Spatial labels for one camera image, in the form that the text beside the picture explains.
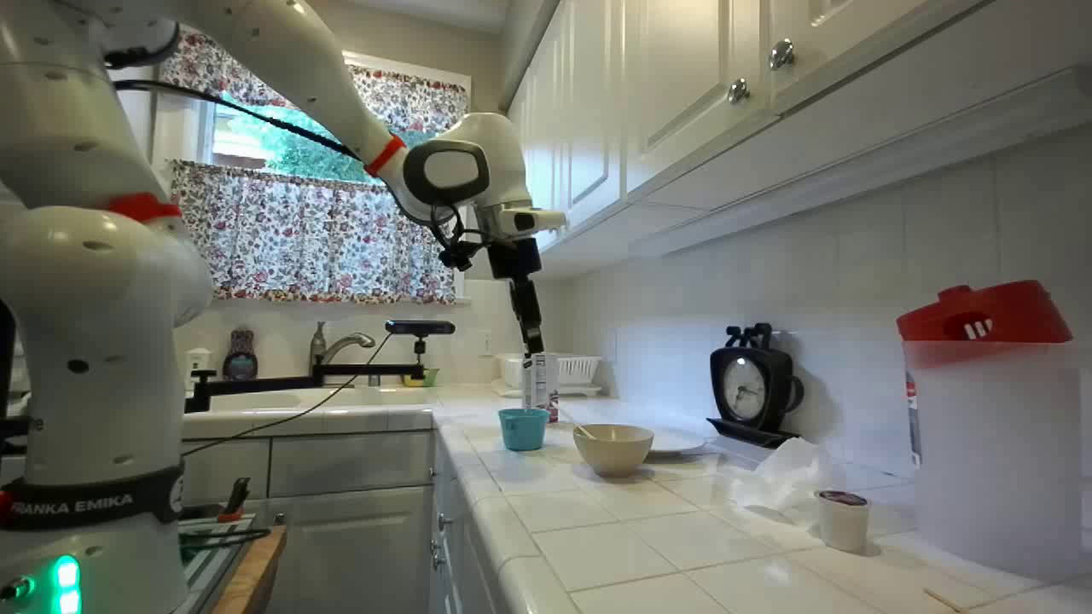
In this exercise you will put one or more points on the white lower cabinets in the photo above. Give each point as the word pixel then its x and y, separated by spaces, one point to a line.
pixel 374 524

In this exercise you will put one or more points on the clear plastic bag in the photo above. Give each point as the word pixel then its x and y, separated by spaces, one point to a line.
pixel 784 484

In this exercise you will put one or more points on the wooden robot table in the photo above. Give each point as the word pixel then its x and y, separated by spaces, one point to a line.
pixel 235 572

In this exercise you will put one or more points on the floral window curtain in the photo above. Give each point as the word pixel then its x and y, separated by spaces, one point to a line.
pixel 280 217

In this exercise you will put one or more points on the red lidded plastic container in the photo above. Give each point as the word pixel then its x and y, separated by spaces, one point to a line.
pixel 998 407

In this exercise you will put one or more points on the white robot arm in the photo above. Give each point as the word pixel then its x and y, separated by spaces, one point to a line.
pixel 97 270

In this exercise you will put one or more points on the white upper cabinets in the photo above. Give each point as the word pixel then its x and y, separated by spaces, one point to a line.
pixel 664 124

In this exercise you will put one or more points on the black alarm clock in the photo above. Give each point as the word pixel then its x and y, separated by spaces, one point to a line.
pixel 757 385

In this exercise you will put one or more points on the white coffee pod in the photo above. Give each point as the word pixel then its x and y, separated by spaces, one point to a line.
pixel 845 519

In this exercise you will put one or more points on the cream ceramic bowl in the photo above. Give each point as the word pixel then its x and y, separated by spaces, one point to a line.
pixel 611 449

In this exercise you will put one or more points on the chrome kitchen faucet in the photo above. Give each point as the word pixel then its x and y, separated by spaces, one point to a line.
pixel 326 350

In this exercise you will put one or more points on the white plate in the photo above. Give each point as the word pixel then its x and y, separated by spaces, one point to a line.
pixel 677 444

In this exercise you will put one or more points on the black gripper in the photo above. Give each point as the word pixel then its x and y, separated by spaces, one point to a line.
pixel 518 262

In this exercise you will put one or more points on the white cabinets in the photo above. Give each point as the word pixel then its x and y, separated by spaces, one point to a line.
pixel 374 524
pixel 664 124

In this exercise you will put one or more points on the white dish rack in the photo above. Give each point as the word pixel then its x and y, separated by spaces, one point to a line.
pixel 574 371

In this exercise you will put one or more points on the blue cup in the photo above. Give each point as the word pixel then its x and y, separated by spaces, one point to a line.
pixel 524 427

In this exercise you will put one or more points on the small round gauge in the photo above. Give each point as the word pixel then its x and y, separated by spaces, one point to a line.
pixel 242 363

